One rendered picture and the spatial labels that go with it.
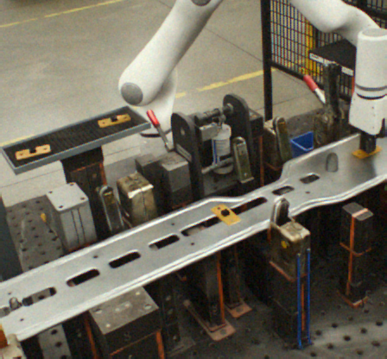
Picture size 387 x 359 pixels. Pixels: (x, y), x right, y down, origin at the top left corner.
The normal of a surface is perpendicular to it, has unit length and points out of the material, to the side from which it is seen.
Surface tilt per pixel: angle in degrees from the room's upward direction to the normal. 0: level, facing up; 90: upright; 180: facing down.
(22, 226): 0
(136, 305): 0
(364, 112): 90
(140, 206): 90
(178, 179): 90
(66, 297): 0
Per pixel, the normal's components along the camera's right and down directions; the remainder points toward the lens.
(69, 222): 0.51, 0.41
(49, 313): -0.09, -0.85
